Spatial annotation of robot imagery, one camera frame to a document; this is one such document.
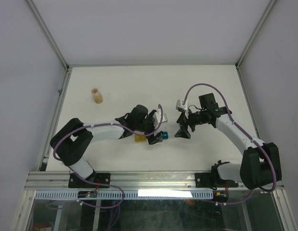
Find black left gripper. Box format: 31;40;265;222
135;111;164;144

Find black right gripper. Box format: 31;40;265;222
174;107;207;139

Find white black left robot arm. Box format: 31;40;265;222
50;104;164;187

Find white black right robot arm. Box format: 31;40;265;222
175;93;282;190

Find clear vial orange pills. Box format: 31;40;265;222
91;88;103;103

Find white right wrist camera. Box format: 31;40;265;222
176;100;188;116

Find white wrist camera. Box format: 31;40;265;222
176;100;188;116
153;108;168;128

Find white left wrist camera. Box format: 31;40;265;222
153;108;168;128

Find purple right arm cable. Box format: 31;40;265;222
184;83;277;206

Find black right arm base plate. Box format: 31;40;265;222
194;172;238;190

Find white slotted cable duct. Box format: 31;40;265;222
35;189;213;201

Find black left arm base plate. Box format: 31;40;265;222
68;172;111;188

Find aluminium frame rail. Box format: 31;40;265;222
25;170;284;192

